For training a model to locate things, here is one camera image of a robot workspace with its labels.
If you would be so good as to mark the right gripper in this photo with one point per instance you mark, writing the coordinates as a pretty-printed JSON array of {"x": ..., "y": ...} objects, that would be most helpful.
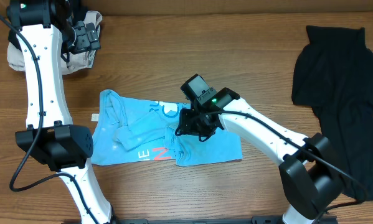
[{"x": 190, "y": 123}]

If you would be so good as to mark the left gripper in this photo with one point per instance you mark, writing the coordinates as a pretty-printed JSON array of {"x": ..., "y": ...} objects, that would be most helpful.
[{"x": 86, "y": 41}]

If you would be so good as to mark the light blue t-shirt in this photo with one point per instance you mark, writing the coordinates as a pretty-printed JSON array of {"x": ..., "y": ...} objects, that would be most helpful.
[{"x": 133, "y": 130}]

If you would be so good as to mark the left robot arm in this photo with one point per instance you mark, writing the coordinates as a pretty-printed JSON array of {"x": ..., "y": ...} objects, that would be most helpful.
[{"x": 47, "y": 37}]

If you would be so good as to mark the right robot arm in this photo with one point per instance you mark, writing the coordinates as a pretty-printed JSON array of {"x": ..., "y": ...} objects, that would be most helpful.
[{"x": 310, "y": 168}]

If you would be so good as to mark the folded beige garment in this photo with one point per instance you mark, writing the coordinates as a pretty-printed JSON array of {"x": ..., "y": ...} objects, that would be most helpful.
[{"x": 77, "y": 62}]

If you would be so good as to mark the folded black garment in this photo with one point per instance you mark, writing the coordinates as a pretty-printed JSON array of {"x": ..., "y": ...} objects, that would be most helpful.
[{"x": 12, "y": 38}]

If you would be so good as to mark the black garment on right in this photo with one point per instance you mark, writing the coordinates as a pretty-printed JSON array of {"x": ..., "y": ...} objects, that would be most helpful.
[{"x": 334, "y": 76}]

